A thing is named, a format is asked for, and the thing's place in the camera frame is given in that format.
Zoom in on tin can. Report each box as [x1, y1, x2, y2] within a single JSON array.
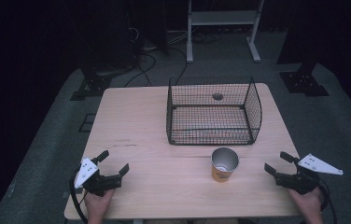
[[210, 147, 240, 183]]

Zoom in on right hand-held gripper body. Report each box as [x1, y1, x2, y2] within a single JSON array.
[[274, 153, 344, 196]]

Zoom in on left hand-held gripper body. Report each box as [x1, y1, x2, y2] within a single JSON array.
[[74, 157, 123, 198]]

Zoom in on black cable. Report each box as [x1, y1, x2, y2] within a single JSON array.
[[317, 177, 338, 224], [69, 167, 90, 224]]

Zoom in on white metal table frame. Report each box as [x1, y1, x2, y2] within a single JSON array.
[[186, 0, 265, 64]]

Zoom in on black stand base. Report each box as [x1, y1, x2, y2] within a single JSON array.
[[69, 66, 116, 102], [279, 62, 330, 97]]

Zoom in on black floor cables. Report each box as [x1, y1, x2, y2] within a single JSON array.
[[123, 27, 224, 89]]

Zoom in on black wire mesh basket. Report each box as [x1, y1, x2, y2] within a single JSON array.
[[165, 76, 263, 147]]

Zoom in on person's left hand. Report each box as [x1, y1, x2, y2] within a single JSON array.
[[83, 188, 116, 224]]

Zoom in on person's right hand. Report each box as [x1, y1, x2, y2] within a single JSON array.
[[287, 186, 325, 224]]

